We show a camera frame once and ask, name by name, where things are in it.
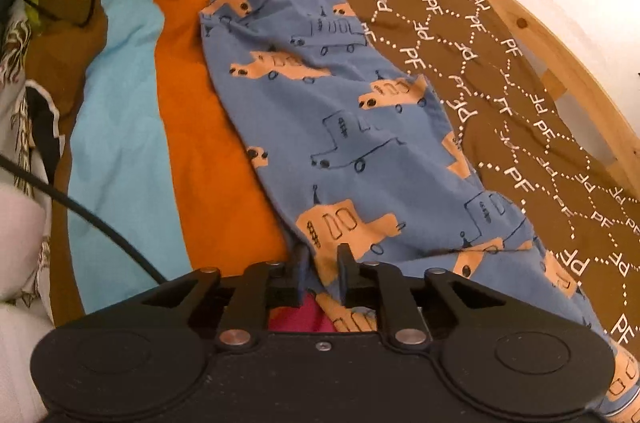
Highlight red cloth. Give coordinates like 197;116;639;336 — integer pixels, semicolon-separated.
269;294;337;334

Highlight blue pants with orange cars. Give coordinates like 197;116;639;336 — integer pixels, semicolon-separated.
199;0;640;422

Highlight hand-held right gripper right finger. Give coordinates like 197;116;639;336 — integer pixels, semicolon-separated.
336;243;502;349

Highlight wooden bed frame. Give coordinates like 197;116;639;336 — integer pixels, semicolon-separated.
357;0;640;198

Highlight white patterned cloth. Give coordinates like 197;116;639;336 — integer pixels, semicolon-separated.
0;0;68;254

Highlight brown orange blue printed blanket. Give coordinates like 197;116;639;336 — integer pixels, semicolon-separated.
24;0;640;356

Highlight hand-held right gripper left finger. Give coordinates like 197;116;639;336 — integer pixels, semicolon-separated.
141;244;311;349

